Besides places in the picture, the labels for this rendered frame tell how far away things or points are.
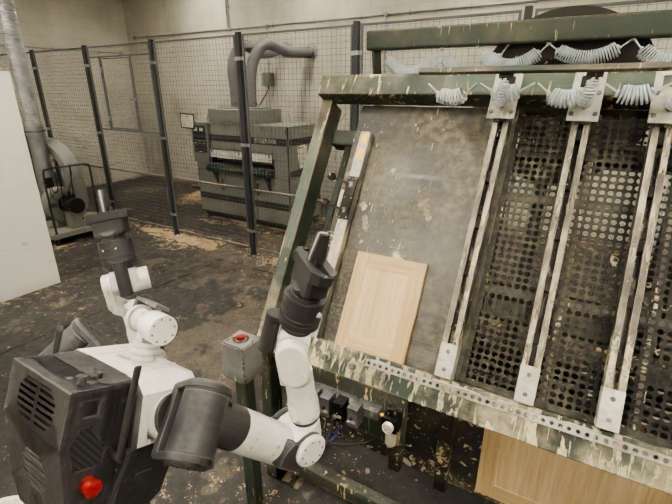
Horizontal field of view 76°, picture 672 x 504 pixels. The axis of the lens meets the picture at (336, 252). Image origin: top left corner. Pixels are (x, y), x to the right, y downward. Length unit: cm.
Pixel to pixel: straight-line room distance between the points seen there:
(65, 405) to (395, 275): 128
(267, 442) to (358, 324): 95
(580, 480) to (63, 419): 175
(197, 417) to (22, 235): 439
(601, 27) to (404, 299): 144
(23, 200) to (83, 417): 428
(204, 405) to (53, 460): 26
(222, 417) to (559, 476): 149
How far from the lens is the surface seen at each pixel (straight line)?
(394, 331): 178
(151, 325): 99
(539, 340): 164
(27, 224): 514
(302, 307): 85
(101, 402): 93
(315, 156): 210
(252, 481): 232
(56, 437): 93
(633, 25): 238
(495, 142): 187
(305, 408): 103
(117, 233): 131
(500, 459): 209
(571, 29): 238
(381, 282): 182
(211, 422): 88
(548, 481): 210
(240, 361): 184
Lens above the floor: 190
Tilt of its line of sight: 21 degrees down
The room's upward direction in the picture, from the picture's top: straight up
